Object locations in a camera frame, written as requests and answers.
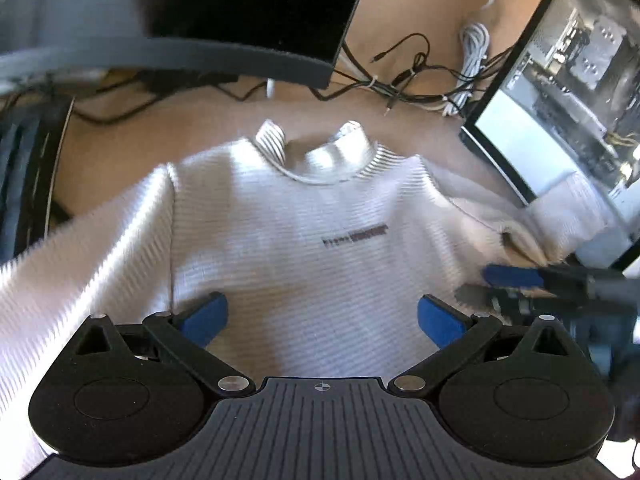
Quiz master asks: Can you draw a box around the black cable tangle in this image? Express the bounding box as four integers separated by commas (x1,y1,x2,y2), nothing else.
309,33,516,117

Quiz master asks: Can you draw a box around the black computer monitor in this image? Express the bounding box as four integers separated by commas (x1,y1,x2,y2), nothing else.
0,0,377,90

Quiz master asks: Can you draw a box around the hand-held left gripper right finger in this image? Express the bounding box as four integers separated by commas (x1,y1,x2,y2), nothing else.
388,294,577,399

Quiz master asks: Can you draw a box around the striped beige sweater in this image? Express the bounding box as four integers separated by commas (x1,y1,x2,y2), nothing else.
0,118,627,480

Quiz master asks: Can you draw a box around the white cable bundle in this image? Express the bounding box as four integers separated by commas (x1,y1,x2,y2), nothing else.
443,22,494,117

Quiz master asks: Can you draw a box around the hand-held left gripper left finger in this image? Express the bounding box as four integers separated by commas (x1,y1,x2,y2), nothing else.
69,291,255,397

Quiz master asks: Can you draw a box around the white computer case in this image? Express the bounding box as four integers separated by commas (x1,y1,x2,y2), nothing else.
458,0,640,271

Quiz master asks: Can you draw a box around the black keyboard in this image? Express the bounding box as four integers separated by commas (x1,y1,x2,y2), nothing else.
0,97,76,266

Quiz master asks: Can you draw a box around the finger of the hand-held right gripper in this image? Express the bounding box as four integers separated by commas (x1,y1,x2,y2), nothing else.
482,263,591,291
457,284,536,314

